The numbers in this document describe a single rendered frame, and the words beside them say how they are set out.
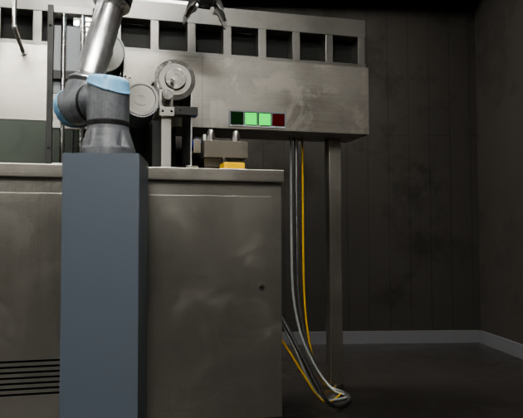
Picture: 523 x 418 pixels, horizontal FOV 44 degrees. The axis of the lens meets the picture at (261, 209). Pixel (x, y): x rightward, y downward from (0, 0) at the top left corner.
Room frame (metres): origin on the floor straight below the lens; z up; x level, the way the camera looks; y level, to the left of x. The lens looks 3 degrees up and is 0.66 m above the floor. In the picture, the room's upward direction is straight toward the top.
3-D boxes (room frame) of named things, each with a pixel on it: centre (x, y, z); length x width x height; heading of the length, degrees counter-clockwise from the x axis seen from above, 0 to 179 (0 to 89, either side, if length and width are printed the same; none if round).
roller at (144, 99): (2.41, 0.46, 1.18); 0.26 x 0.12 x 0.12; 15
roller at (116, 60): (2.38, 0.59, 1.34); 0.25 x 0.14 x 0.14; 15
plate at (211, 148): (2.52, 0.18, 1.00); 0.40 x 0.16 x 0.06; 15
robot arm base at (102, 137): (1.80, 0.43, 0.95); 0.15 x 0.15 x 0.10
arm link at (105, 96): (1.80, 0.43, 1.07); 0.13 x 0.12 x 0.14; 49
